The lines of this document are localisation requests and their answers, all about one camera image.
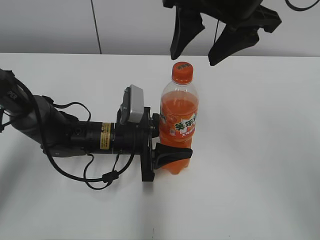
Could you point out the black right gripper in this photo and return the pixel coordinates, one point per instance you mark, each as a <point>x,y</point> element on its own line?
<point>246,16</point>

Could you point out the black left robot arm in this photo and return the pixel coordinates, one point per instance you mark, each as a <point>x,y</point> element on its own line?
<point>62,135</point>

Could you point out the orange Mirinda soda bottle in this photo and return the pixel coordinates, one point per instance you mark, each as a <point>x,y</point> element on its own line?
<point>178,114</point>

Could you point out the orange bottle cap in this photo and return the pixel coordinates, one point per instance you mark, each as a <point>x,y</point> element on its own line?
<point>182,73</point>

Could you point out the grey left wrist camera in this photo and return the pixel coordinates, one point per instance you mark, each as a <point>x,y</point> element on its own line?
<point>132,107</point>

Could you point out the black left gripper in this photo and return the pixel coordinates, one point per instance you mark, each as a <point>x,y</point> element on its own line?
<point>136,138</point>

